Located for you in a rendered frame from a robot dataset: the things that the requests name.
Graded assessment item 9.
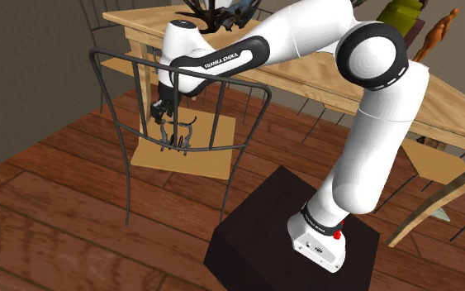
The grey black metal tool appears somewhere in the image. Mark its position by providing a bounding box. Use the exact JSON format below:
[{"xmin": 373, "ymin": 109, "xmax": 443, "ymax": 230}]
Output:
[{"xmin": 158, "ymin": 115, "xmax": 198, "ymax": 156}]

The black antler sculpture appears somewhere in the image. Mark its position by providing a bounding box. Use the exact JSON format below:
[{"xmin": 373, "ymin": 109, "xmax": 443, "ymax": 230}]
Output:
[{"xmin": 174, "ymin": 0, "xmax": 263, "ymax": 35}]

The dark robot stand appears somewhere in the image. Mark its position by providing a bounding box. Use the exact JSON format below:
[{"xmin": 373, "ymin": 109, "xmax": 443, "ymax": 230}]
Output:
[{"xmin": 203, "ymin": 165, "xmax": 382, "ymax": 291}]

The green box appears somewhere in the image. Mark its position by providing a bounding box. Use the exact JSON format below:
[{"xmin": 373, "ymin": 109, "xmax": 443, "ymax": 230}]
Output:
[{"xmin": 376, "ymin": 0, "xmax": 429, "ymax": 40}]

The brown human figure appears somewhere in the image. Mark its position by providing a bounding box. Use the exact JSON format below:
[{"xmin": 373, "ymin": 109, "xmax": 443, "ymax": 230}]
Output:
[{"xmin": 411, "ymin": 8, "xmax": 461, "ymax": 64}]

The wooden table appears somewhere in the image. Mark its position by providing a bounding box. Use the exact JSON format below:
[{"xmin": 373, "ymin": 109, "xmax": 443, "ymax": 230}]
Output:
[{"xmin": 102, "ymin": 3, "xmax": 465, "ymax": 159}]

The curved wooden chair back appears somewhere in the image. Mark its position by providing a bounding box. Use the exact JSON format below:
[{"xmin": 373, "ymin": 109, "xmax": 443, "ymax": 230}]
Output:
[{"xmin": 386, "ymin": 158, "xmax": 465, "ymax": 249}]

